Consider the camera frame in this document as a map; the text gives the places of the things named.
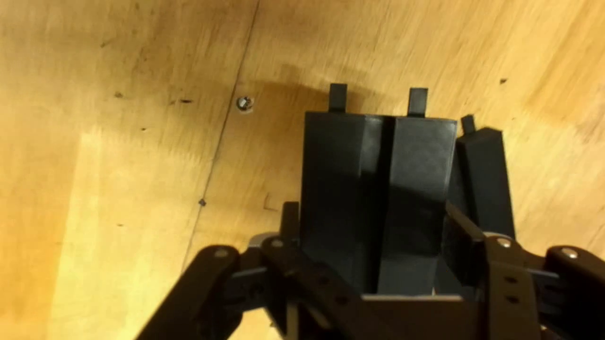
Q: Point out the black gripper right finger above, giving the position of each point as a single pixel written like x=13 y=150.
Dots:
x=536 y=295

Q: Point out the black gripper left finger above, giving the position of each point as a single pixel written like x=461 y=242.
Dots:
x=285 y=284

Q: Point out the small black block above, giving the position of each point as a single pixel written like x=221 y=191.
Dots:
x=489 y=176

